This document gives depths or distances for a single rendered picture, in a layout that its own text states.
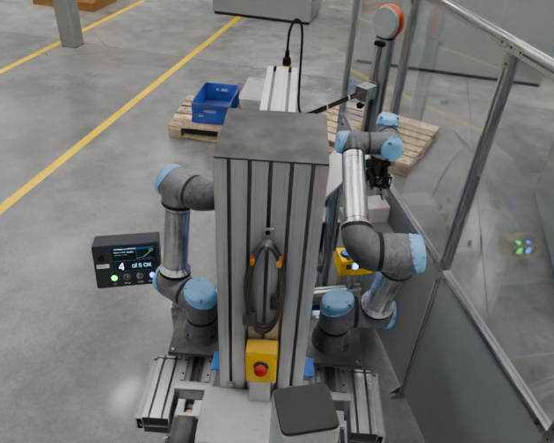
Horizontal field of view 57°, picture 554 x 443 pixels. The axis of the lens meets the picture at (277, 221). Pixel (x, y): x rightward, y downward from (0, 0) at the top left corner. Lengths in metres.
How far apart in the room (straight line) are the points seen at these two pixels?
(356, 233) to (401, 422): 1.80
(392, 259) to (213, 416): 0.69
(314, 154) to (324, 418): 0.76
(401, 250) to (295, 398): 1.10
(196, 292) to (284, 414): 1.44
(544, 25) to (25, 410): 7.10
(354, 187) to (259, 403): 0.71
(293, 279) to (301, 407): 0.86
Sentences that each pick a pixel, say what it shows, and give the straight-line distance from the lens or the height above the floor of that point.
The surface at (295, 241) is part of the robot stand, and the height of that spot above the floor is 1.82.
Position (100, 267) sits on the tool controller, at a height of 1.17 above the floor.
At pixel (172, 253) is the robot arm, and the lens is 1.86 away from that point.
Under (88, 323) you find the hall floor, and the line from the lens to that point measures 3.60.
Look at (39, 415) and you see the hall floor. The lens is 3.25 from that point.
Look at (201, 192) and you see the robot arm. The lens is 1.65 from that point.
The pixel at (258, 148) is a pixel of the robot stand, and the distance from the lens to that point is 1.13.
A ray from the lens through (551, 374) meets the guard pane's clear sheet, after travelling 2.02.
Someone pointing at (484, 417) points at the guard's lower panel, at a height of 0.69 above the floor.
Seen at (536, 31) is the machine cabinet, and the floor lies 0.73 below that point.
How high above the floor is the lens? 2.57
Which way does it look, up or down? 37 degrees down
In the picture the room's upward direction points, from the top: 3 degrees clockwise
